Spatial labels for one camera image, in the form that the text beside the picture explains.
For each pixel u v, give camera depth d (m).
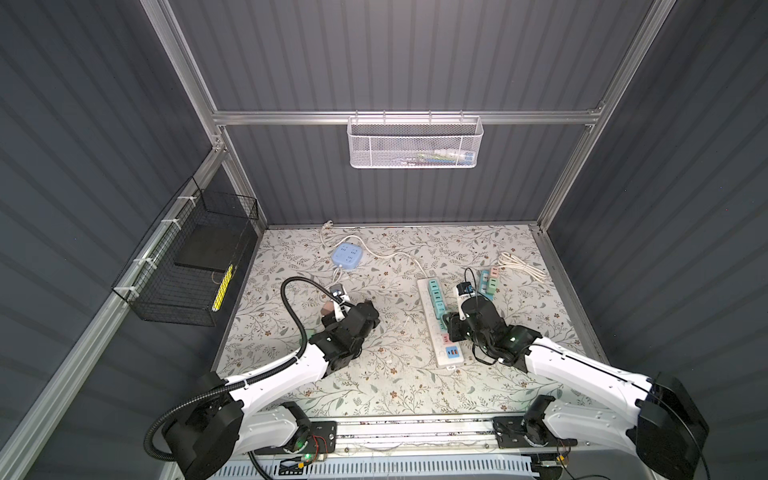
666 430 0.40
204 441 0.41
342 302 0.71
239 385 0.44
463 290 0.73
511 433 0.72
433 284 0.95
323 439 0.72
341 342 0.63
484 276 1.01
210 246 0.74
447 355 0.85
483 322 0.62
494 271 0.99
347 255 1.08
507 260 1.07
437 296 0.92
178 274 0.71
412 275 1.06
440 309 0.89
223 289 0.69
